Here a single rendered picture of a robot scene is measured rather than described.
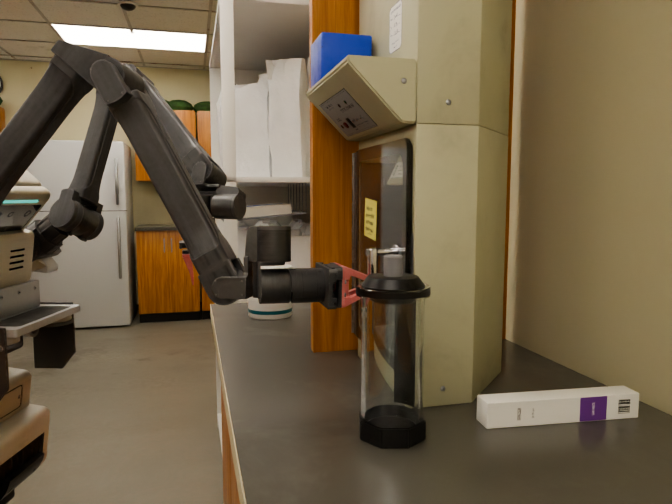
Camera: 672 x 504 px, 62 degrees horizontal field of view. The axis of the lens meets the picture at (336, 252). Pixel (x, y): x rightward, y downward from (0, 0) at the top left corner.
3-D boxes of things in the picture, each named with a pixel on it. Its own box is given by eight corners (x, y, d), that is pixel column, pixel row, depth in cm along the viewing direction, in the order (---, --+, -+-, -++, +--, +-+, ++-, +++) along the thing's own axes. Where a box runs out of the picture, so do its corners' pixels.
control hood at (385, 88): (358, 141, 120) (358, 94, 119) (417, 123, 89) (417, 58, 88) (305, 140, 117) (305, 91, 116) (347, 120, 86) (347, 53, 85)
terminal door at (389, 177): (357, 334, 123) (358, 150, 119) (408, 378, 94) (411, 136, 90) (353, 334, 123) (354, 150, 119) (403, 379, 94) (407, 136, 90)
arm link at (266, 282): (251, 301, 93) (254, 306, 88) (250, 260, 93) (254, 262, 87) (292, 300, 95) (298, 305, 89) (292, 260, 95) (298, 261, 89)
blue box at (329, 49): (357, 92, 117) (357, 48, 116) (372, 83, 108) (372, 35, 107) (310, 90, 115) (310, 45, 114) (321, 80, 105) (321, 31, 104)
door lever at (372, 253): (398, 300, 95) (393, 297, 98) (399, 244, 95) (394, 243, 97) (368, 301, 94) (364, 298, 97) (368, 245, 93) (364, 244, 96)
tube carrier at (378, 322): (421, 412, 89) (424, 279, 87) (434, 442, 78) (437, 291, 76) (354, 412, 89) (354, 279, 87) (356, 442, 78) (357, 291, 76)
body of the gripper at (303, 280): (325, 261, 98) (284, 262, 96) (340, 269, 88) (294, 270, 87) (325, 298, 99) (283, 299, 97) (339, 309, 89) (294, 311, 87)
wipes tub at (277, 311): (288, 309, 174) (288, 262, 173) (296, 318, 162) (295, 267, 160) (246, 312, 171) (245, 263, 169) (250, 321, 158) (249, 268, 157)
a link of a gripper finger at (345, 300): (372, 261, 99) (320, 261, 97) (385, 266, 92) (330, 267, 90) (371, 299, 100) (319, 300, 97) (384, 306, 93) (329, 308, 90)
